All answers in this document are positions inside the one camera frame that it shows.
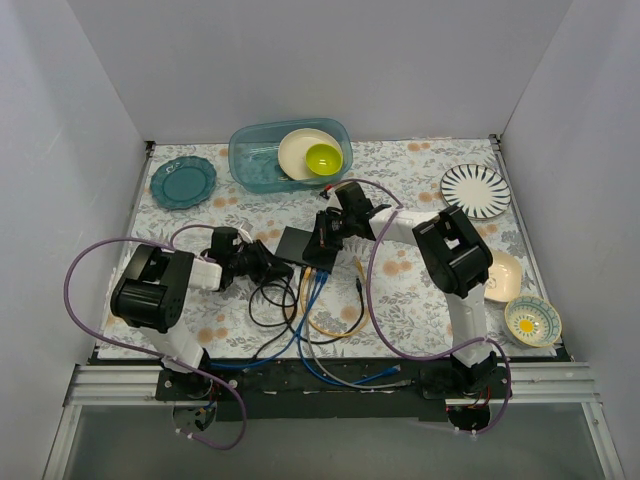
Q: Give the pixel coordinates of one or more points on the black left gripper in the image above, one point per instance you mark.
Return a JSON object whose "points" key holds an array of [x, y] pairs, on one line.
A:
{"points": [[263, 263]]}

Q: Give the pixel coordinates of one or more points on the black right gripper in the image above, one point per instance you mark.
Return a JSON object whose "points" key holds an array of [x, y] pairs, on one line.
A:
{"points": [[324, 238]]}

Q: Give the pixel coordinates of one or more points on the black network switch box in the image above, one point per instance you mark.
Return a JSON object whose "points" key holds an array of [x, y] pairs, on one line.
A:
{"points": [[291, 249]]}

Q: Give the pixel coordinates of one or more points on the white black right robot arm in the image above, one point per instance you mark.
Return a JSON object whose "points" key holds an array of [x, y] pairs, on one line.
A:
{"points": [[455, 256]]}

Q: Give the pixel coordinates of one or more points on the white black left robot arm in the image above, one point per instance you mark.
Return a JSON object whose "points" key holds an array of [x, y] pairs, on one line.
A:
{"points": [[151, 293]]}

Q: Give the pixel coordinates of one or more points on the lime green bowl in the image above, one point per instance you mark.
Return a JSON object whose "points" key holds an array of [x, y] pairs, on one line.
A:
{"points": [[324, 159]]}

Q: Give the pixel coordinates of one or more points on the floral patterned table mat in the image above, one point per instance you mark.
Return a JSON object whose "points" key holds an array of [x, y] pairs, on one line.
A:
{"points": [[240, 322]]}

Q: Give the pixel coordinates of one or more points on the cream round plate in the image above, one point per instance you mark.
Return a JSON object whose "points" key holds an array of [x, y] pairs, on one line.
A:
{"points": [[293, 148]]}

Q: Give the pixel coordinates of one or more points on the blue transparent plastic container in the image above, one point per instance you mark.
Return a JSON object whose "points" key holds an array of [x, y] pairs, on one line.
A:
{"points": [[253, 155]]}

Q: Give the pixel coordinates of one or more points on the teal scalloped plate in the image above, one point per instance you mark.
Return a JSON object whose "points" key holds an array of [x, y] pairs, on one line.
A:
{"points": [[183, 182]]}

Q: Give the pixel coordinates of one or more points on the blue striped white plate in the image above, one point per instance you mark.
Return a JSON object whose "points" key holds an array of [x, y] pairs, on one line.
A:
{"points": [[481, 192]]}

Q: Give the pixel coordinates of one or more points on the cream square panda dish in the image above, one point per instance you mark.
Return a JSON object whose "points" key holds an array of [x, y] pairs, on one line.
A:
{"points": [[505, 277]]}

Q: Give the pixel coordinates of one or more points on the green patterned yellow-centre bowl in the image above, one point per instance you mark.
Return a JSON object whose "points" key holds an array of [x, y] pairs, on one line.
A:
{"points": [[532, 321]]}

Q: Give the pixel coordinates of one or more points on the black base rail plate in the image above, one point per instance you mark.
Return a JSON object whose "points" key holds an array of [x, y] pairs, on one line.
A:
{"points": [[296, 389]]}

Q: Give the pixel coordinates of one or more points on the aluminium frame rail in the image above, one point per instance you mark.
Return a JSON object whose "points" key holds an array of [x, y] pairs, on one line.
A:
{"points": [[135, 385]]}

